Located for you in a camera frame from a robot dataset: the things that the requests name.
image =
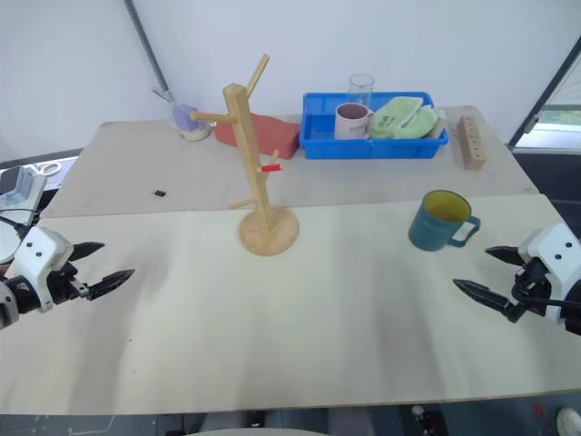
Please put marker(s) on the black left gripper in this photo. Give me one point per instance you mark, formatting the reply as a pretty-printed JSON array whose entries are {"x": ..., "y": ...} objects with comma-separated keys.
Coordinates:
[{"x": 61, "y": 286}]

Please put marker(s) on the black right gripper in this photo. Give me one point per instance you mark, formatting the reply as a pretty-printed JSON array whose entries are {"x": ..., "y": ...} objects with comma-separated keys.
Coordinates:
[{"x": 533, "y": 284}]

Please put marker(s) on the clear glass with purple cloth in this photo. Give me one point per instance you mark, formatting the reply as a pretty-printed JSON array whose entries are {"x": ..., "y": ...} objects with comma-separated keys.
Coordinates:
[{"x": 190, "y": 127}]

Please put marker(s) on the wooden mug tree stand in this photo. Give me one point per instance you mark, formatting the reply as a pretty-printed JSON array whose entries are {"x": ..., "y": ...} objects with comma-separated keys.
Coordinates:
[{"x": 241, "y": 136}]

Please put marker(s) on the teal mug yellow inside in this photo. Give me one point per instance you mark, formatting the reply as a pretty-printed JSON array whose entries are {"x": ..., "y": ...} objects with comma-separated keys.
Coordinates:
[{"x": 431, "y": 229}]

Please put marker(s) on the white round plate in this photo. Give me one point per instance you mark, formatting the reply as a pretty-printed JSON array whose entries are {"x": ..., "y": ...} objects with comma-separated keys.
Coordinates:
[{"x": 8, "y": 245}]

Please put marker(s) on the wooden block with holes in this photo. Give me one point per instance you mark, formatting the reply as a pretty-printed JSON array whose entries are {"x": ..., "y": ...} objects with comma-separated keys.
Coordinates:
[{"x": 472, "y": 145}]

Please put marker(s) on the white shoe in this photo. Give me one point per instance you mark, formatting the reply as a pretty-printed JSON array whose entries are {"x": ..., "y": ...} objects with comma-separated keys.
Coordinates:
[{"x": 570, "y": 422}]

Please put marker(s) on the blue plastic bin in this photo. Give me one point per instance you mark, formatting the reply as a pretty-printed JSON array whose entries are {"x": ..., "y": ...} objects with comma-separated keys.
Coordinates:
[{"x": 363, "y": 150}]

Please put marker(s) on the green cloth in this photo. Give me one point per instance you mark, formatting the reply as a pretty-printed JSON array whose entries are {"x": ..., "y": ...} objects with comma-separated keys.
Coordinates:
[{"x": 395, "y": 120}]

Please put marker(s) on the red tape mark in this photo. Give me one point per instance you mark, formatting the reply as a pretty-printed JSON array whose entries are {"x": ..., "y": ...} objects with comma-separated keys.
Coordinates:
[{"x": 271, "y": 168}]

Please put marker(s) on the pink mug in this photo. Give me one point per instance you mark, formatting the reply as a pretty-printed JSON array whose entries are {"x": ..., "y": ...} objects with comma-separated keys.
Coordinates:
[{"x": 349, "y": 128}]

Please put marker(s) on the red flat block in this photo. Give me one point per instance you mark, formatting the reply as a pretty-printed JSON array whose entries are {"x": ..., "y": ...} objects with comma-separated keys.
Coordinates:
[{"x": 272, "y": 134}]

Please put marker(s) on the clear glass beaker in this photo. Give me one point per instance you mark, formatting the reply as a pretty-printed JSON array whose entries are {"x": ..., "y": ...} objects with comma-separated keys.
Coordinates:
[{"x": 361, "y": 91}]

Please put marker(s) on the grey flexible metal conduit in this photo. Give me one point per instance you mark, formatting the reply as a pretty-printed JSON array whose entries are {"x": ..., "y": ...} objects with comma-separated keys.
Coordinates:
[{"x": 145, "y": 41}]

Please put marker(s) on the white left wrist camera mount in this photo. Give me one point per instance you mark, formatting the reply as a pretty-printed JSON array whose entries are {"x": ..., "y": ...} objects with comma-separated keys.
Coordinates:
[{"x": 41, "y": 253}]

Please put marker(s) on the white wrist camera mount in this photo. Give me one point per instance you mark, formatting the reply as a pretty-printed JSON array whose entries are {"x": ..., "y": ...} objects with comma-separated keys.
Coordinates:
[
  {"x": 554, "y": 245},
  {"x": 41, "y": 253}
]

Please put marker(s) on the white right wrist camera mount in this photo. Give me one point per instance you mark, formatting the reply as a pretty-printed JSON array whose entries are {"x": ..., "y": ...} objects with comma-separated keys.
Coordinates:
[{"x": 554, "y": 245}]

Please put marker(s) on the black slanted frame pole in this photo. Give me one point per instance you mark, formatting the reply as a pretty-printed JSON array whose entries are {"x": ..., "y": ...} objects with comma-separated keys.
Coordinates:
[{"x": 544, "y": 91}]

